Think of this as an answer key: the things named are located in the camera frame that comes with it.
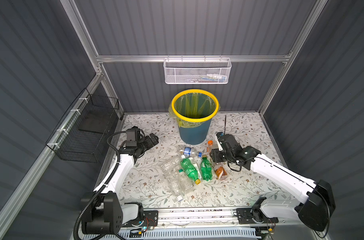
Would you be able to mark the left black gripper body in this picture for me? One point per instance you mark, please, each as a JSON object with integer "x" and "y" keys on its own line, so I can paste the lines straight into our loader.
{"x": 145, "y": 144}

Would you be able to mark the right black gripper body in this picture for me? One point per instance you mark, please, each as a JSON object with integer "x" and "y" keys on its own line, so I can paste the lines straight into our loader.
{"x": 220, "y": 155}

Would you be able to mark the brown tea bottle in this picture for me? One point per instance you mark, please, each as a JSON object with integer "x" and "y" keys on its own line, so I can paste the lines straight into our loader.
{"x": 220, "y": 171}

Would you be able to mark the large clear crushed bottle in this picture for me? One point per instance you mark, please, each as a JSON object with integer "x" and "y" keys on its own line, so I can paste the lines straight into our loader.
{"x": 169, "y": 169}

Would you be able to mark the clear bottle blue label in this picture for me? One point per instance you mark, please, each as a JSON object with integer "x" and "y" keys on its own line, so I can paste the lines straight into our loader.
{"x": 188, "y": 152}

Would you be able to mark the green bottle yellow cap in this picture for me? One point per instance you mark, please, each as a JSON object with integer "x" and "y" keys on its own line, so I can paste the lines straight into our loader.
{"x": 190, "y": 170}

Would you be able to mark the clear bottle white cap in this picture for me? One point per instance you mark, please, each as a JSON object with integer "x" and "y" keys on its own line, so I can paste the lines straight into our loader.
{"x": 186, "y": 183}

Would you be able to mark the clear bottle green label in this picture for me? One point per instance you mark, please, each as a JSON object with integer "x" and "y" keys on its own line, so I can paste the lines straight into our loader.
{"x": 195, "y": 164}

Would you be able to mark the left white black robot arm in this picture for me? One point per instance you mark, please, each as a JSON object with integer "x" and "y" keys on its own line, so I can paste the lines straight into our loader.
{"x": 102, "y": 214}

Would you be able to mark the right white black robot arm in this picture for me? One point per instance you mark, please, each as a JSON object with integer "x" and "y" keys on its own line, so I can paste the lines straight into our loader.
{"x": 313, "y": 202}

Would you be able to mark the yellow-green bin liner bag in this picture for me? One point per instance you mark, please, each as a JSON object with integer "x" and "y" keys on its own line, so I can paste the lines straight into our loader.
{"x": 194, "y": 107}

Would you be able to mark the blue bin yellow rim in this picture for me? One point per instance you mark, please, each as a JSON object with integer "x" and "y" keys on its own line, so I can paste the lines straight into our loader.
{"x": 194, "y": 136}

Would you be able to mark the small green bottle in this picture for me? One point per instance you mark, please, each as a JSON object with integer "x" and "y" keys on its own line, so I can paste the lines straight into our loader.
{"x": 206, "y": 169}

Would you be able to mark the blue tube in basket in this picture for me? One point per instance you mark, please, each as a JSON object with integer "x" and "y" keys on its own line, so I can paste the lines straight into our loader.
{"x": 204, "y": 80}

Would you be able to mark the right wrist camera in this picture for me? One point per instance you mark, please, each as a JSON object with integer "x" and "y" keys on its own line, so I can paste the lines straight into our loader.
{"x": 219, "y": 140}

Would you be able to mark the black wire mesh basket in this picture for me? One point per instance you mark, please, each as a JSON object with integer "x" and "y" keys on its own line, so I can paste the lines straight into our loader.
{"x": 82, "y": 137}

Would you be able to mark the aluminium rail base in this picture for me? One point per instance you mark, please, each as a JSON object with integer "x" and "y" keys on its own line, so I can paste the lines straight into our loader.
{"x": 213, "y": 223}

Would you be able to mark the white wire mesh basket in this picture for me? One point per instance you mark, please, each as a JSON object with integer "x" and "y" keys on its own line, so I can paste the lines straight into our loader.
{"x": 180, "y": 71}

